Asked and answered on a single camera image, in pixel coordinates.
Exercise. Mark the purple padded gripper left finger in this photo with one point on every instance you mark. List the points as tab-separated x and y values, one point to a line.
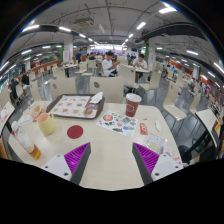
70	166

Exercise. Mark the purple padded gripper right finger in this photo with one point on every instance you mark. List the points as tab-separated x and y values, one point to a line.
153	166

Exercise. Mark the clear plastic wrapper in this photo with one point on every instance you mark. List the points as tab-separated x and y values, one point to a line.
155	143

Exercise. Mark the red round coaster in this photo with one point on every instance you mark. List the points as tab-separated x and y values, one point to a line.
75	132

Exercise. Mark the small red packet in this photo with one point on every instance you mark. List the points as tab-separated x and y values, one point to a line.
143	129

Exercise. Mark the colourful sticker sheet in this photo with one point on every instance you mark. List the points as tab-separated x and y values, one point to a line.
118	123

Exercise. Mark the yellow mug with pink lid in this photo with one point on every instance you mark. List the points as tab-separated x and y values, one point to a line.
46	123

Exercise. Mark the plastic bottle orange drink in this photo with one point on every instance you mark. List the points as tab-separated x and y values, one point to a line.
25	141

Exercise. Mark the dark brown food tray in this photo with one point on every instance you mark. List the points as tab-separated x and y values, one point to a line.
99	105

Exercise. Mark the printed tray liner paper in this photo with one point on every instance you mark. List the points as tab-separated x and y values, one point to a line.
75	106

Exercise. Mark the beige chair right side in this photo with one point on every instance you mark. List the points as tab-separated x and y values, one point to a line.
169	104

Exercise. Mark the clear plastic food bag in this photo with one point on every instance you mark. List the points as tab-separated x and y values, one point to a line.
37	108

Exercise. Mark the red paper cup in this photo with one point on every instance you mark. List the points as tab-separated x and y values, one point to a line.
132	103

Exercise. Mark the white crumpled napkin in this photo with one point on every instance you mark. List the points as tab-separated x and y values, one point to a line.
97	98

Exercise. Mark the beige chair behind table left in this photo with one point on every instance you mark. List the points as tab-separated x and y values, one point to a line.
62	86

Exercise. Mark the beige chair behind table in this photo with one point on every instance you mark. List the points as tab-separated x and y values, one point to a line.
62	86
111	87

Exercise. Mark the beige chair behind table centre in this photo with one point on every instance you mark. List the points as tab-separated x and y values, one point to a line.
111	87

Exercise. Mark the person in black left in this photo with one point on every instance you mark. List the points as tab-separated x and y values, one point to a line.
25	81

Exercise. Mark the seated person at far table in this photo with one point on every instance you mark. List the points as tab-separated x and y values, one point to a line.
140	63

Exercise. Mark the person in white shirt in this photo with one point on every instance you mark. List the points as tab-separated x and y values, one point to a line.
109	67

